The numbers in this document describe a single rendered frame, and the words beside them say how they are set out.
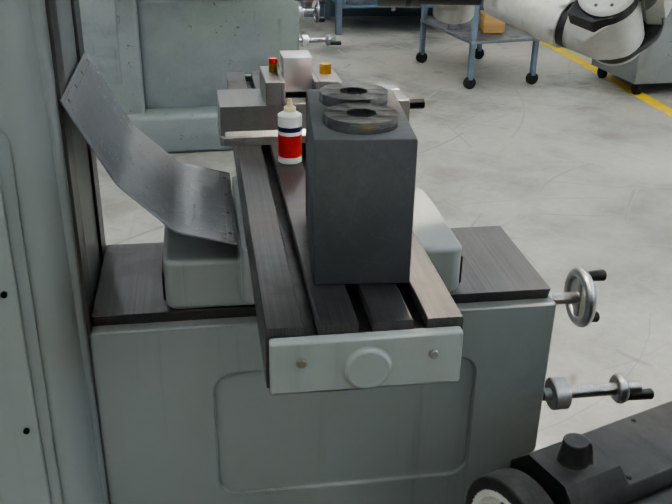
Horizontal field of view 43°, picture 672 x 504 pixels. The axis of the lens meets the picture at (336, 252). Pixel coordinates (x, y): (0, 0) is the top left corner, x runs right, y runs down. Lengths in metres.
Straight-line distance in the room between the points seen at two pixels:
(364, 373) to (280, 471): 0.65
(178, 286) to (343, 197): 0.46
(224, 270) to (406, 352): 0.48
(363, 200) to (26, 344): 0.61
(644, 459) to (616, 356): 1.42
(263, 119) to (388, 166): 0.59
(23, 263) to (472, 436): 0.85
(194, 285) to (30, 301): 0.25
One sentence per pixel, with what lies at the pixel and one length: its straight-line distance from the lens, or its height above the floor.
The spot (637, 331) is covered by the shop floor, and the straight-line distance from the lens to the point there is 2.97.
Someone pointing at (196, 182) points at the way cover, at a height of 0.87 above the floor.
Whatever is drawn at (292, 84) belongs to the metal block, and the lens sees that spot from 1.56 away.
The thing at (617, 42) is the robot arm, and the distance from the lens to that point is 1.27.
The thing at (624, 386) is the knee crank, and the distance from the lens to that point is 1.67.
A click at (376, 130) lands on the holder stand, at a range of 0.99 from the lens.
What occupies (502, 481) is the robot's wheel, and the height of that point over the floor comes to 0.60.
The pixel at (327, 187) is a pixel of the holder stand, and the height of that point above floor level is 1.06.
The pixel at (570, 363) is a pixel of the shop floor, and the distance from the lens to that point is 2.72.
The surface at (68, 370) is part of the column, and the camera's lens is 1.41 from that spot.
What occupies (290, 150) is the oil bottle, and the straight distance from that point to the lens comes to 1.43.
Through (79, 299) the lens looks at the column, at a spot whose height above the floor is 0.78.
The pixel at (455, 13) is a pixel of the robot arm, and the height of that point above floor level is 1.19.
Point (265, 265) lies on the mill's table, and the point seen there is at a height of 0.93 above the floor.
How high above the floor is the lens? 1.42
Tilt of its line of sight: 26 degrees down
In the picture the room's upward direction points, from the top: 1 degrees clockwise
